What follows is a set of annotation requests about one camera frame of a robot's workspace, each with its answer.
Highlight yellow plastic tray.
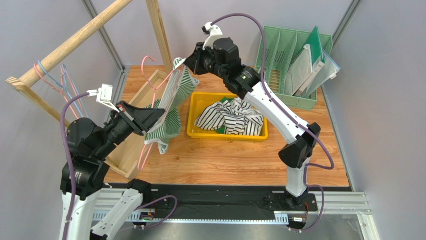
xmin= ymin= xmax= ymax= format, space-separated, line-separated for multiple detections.
xmin=186 ymin=92 xmax=269 ymax=142

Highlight green cover book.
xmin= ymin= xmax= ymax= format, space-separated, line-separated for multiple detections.
xmin=294 ymin=26 xmax=325 ymax=97

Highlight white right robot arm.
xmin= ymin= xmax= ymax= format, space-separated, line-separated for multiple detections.
xmin=184 ymin=38 xmax=321 ymax=200

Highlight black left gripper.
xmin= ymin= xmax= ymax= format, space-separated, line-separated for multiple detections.
xmin=94 ymin=99 xmax=167 ymax=160

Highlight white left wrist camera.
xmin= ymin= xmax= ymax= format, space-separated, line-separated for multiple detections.
xmin=86 ymin=84 xmax=120 ymax=113

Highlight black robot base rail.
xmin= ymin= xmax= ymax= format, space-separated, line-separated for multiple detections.
xmin=89 ymin=181 xmax=319 ymax=222

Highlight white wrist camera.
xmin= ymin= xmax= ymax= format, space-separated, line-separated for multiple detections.
xmin=202 ymin=22 xmax=223 ymax=51
xmin=86 ymin=84 xmax=120 ymax=113

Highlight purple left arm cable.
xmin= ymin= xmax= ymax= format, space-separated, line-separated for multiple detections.
xmin=60 ymin=92 xmax=178 ymax=240

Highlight black white striped tank top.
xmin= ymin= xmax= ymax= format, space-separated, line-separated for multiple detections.
xmin=194 ymin=97 xmax=265 ymax=137

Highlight green plastic file organizer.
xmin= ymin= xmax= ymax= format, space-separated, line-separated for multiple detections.
xmin=255 ymin=26 xmax=333 ymax=111

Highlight clear mesh zip pouch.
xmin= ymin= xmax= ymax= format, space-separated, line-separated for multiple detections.
xmin=301 ymin=49 xmax=341 ymax=98

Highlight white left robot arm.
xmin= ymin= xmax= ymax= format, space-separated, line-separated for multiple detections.
xmin=60 ymin=101 xmax=166 ymax=240

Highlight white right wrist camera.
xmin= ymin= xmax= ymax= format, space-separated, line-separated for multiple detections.
xmin=202 ymin=22 xmax=223 ymax=51

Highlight blue wire hanger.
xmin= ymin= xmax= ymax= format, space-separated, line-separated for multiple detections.
xmin=35 ymin=60 xmax=89 ymax=118

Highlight pink wire hanger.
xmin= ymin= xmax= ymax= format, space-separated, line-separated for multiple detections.
xmin=137 ymin=55 xmax=187 ymax=172
xmin=33 ymin=64 xmax=79 ymax=119

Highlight white mesh document pouch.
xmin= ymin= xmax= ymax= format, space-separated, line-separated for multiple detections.
xmin=284 ymin=44 xmax=313 ymax=96

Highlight wooden clothes rack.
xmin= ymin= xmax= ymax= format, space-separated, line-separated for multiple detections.
xmin=6 ymin=0 xmax=173 ymax=180

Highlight green white striped tank top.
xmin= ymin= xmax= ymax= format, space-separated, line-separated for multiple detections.
xmin=144 ymin=58 xmax=200 ymax=155

